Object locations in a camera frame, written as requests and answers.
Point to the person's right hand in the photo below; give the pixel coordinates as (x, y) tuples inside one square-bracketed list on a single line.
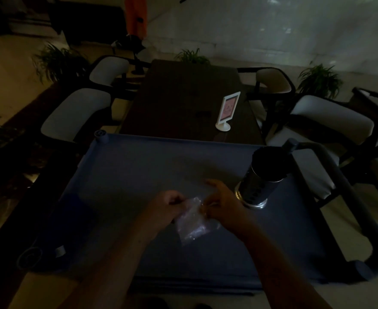
[(226, 209)]

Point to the person's left hand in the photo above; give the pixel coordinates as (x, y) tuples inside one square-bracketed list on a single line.
[(161, 212)]

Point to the person's left fingers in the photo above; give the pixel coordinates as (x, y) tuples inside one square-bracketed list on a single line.
[(176, 198)]

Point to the clear plastic bag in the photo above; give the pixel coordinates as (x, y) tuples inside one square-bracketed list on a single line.
[(194, 222)]

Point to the person's left forearm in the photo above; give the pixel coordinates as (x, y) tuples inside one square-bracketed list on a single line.
[(111, 270)]

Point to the person's right forearm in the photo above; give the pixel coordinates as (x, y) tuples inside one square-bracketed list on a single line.
[(279, 273)]

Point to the blue utility cart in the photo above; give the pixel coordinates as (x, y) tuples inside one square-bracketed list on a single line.
[(189, 215)]

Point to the dark cylindrical canister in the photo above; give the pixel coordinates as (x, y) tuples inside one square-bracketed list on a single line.
[(260, 176)]

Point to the white table sign stand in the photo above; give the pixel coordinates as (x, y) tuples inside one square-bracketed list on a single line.
[(227, 111)]

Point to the white cushioned dark chair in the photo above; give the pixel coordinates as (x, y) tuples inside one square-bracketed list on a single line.
[(274, 83), (76, 114), (330, 125), (110, 72)]

